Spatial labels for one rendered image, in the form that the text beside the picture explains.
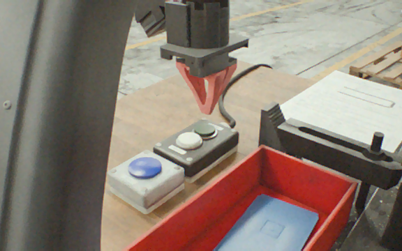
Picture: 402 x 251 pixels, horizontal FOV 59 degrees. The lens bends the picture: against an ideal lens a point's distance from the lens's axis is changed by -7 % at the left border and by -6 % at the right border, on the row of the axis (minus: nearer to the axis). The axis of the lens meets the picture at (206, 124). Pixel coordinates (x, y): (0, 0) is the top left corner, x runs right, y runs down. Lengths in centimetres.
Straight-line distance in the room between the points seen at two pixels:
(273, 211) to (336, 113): 30
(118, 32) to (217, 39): 29
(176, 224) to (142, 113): 33
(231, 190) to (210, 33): 18
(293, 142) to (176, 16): 20
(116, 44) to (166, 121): 46
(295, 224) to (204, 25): 24
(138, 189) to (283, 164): 16
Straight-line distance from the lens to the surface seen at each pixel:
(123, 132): 60
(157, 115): 64
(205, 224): 40
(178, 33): 45
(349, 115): 68
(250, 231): 40
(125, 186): 44
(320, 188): 43
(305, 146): 44
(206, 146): 49
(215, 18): 43
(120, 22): 16
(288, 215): 43
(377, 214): 47
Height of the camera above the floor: 119
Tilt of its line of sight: 29 degrees down
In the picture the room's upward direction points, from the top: straight up
